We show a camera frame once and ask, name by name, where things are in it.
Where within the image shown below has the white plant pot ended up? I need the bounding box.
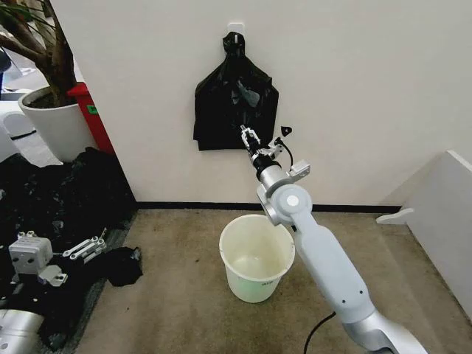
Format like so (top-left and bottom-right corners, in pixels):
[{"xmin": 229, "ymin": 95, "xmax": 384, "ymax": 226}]
[{"xmin": 18, "ymin": 87, "xmax": 98, "ymax": 164}]

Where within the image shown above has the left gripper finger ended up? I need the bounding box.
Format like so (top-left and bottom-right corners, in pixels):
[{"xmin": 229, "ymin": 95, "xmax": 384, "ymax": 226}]
[
  {"xmin": 60, "ymin": 227, "xmax": 109, "ymax": 261},
  {"xmin": 37, "ymin": 264, "xmax": 69, "ymax": 288}
]

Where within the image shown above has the small crumpled black garbage bag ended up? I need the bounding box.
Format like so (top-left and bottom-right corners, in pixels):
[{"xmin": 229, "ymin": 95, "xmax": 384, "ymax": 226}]
[{"xmin": 105, "ymin": 246, "xmax": 145, "ymax": 289}]

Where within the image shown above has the white curved furniture foot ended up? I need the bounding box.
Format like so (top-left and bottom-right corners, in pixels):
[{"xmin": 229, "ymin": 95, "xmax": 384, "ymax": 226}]
[{"xmin": 375, "ymin": 207, "xmax": 416, "ymax": 225}]

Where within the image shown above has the pile of black garbage bags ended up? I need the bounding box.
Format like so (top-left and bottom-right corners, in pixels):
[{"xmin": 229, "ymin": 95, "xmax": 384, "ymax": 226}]
[{"xmin": 0, "ymin": 146, "xmax": 138, "ymax": 350}]

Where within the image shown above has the white rounded appliance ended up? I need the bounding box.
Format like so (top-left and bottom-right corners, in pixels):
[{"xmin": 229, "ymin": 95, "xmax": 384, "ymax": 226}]
[{"xmin": 0, "ymin": 98, "xmax": 37, "ymax": 162}]

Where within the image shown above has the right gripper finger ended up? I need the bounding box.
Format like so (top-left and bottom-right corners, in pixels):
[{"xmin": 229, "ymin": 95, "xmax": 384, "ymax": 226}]
[
  {"xmin": 259, "ymin": 125, "xmax": 295, "ymax": 158},
  {"xmin": 240, "ymin": 124, "xmax": 263, "ymax": 150}
]

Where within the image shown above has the white plastic trash bin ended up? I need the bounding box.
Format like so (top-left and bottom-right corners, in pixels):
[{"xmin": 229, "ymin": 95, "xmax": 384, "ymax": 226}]
[{"xmin": 218, "ymin": 215, "xmax": 296, "ymax": 305}]

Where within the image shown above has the potted tree plant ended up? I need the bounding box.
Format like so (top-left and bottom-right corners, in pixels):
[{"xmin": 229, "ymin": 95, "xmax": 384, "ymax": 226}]
[{"xmin": 0, "ymin": 0, "xmax": 79, "ymax": 108}]

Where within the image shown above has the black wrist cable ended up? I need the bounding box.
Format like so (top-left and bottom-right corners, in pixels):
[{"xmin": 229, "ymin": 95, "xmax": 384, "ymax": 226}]
[{"xmin": 275, "ymin": 136, "xmax": 294, "ymax": 170}]

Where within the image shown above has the red box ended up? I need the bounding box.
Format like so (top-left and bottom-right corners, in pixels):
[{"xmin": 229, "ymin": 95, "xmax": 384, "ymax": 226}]
[{"xmin": 66, "ymin": 81, "xmax": 117, "ymax": 156}]

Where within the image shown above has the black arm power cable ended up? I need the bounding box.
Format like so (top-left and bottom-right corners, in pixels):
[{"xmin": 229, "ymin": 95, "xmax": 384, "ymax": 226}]
[{"xmin": 307, "ymin": 310, "xmax": 339, "ymax": 354}]

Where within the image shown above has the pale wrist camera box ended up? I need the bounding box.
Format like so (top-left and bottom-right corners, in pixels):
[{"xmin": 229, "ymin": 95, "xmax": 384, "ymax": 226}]
[{"xmin": 8, "ymin": 231, "xmax": 54, "ymax": 277}]

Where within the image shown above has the black hanging garbage bag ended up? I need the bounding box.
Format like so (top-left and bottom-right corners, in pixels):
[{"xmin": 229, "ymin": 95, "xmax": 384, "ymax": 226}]
[{"xmin": 192, "ymin": 32, "xmax": 280, "ymax": 152}]

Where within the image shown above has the white cabinet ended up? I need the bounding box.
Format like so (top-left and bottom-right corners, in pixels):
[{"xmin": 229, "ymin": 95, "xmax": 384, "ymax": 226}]
[{"xmin": 378, "ymin": 148, "xmax": 472, "ymax": 315}]

